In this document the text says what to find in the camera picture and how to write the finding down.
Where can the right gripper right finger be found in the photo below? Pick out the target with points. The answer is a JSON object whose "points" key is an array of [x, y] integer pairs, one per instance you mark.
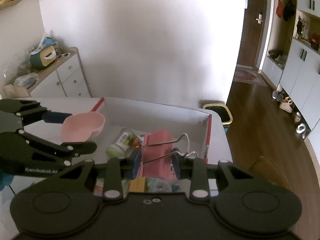
{"points": [[194, 170]]}

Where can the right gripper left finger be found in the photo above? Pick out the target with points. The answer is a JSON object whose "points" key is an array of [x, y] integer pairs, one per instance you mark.
{"points": [[118, 169]]}

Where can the yellow small box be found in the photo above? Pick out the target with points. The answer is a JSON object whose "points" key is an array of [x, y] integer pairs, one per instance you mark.
{"points": [[138, 185]]}

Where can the toothpick jar green lid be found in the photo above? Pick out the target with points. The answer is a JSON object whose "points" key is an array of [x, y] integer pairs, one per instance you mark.
{"points": [[121, 144]]}

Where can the correction tape dispenser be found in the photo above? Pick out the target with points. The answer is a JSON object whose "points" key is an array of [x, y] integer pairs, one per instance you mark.
{"points": [[156, 185]]}

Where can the red binder clip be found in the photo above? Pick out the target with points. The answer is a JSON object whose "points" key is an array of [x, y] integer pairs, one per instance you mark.
{"points": [[157, 152]]}

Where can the pink heart dish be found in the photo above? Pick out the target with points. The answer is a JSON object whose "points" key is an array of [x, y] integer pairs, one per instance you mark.
{"points": [[82, 127]]}

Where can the red figure keychain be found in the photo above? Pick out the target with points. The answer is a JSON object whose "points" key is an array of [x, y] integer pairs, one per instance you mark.
{"points": [[137, 142]]}

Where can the blue gloved left hand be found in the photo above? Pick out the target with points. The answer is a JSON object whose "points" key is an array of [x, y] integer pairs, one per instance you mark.
{"points": [[6, 181]]}

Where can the red cardboard box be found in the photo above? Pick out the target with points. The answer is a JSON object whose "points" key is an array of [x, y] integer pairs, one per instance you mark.
{"points": [[146, 118]]}

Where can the trash bin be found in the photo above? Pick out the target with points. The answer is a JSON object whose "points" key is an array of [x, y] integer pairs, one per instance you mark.
{"points": [[222, 110]]}

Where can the small white drawer cabinet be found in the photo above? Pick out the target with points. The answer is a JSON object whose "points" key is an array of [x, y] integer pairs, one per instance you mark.
{"points": [[63, 78]]}

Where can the wooden chair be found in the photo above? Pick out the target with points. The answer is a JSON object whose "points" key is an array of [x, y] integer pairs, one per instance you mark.
{"points": [[306, 227]]}

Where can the green tissue box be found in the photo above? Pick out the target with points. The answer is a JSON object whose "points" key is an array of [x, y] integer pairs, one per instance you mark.
{"points": [[45, 54]]}

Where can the shoes on floor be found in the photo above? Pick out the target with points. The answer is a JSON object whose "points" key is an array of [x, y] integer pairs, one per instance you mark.
{"points": [[286, 104]]}

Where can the brown door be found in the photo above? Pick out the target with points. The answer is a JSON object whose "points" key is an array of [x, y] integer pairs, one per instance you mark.
{"points": [[251, 33]]}

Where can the white wall cabinet unit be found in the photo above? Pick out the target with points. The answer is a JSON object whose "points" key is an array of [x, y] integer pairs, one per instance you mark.
{"points": [[292, 57]]}

